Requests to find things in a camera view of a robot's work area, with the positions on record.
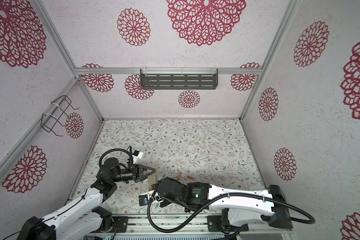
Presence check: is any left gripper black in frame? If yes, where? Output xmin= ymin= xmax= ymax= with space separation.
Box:
xmin=113 ymin=164 xmax=156 ymax=184

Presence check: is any white remote control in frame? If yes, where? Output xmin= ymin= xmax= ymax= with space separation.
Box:
xmin=148 ymin=166 xmax=158 ymax=191

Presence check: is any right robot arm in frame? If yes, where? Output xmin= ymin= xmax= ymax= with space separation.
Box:
xmin=150 ymin=178 xmax=293 ymax=229

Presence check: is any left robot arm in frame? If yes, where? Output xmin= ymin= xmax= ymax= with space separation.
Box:
xmin=17 ymin=158 xmax=156 ymax=240

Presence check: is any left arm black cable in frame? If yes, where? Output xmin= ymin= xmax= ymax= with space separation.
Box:
xmin=98 ymin=146 xmax=135 ymax=175

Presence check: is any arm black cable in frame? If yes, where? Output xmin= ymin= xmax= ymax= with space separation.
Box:
xmin=146 ymin=190 xmax=316 ymax=234
xmin=98 ymin=146 xmax=135 ymax=175

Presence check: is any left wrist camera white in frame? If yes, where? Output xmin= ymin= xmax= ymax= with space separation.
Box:
xmin=132 ymin=151 xmax=144 ymax=164

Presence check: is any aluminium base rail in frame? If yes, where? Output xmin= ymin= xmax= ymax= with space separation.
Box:
xmin=77 ymin=213 xmax=293 ymax=236

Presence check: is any dark grey wall shelf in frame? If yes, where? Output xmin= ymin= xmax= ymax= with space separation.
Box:
xmin=140 ymin=69 xmax=219 ymax=90

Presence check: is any black wire wall basket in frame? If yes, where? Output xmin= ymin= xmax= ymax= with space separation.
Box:
xmin=40 ymin=95 xmax=79 ymax=137

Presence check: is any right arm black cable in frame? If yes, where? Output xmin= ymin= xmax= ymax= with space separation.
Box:
xmin=146 ymin=190 xmax=316 ymax=234

